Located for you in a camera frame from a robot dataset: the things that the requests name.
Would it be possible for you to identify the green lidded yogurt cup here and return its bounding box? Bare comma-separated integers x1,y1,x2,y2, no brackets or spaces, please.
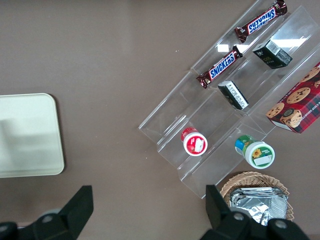
234,134,276,170

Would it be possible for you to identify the cream rectangular plastic tray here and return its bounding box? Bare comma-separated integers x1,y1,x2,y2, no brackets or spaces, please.
0,92,66,179

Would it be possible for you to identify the small dark green box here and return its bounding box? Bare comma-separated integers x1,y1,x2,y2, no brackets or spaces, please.
217,80,250,112
251,38,294,70

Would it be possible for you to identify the red lidded yogurt cup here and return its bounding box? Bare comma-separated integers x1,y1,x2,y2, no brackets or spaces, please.
180,126,209,157

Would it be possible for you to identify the clear acrylic stepped stand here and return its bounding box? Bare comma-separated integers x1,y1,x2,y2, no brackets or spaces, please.
137,0,320,200

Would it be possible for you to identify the Snickers chocolate bar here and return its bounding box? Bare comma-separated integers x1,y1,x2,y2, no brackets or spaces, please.
233,0,289,44
195,45,244,90

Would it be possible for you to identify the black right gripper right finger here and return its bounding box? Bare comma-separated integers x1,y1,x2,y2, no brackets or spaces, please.
199,184,311,240

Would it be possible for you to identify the light tan wicker basket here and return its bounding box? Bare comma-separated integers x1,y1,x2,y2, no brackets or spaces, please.
219,170,296,224

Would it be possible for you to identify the red plaid cookie box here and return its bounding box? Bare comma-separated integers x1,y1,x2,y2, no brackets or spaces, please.
265,61,320,135

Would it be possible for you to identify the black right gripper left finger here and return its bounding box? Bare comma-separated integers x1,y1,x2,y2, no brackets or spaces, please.
0,184,95,240

